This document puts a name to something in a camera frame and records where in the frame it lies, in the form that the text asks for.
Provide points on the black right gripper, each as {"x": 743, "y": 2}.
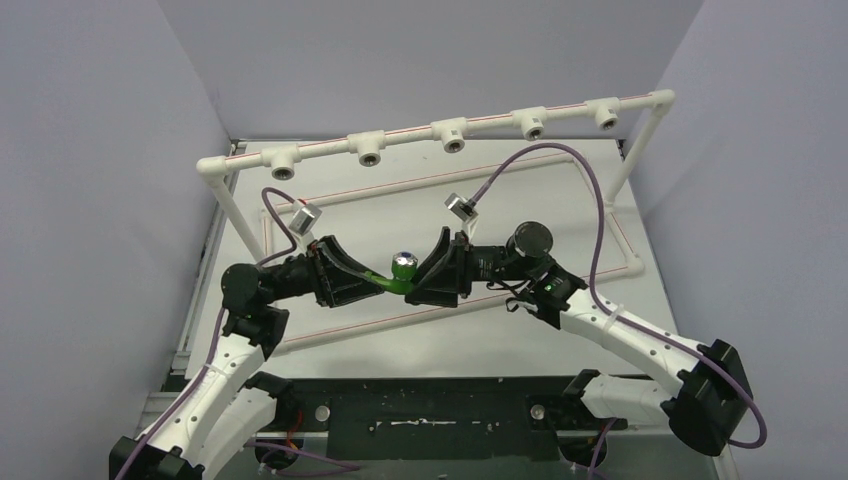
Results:
{"x": 460, "y": 266}

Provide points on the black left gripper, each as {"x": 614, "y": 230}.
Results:
{"x": 332, "y": 286}

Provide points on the green plastic water faucet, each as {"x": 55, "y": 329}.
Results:
{"x": 404, "y": 266}

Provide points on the white PVC pipe frame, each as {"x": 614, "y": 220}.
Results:
{"x": 451, "y": 134}

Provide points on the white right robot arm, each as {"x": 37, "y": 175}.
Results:
{"x": 701, "y": 391}

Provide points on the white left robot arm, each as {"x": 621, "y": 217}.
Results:
{"x": 231, "y": 398}

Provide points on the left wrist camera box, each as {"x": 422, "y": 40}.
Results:
{"x": 304, "y": 219}

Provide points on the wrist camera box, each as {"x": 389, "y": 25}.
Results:
{"x": 461, "y": 207}
{"x": 304, "y": 219}

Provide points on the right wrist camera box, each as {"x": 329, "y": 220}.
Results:
{"x": 461, "y": 207}

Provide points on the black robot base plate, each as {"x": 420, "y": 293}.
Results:
{"x": 412, "y": 419}

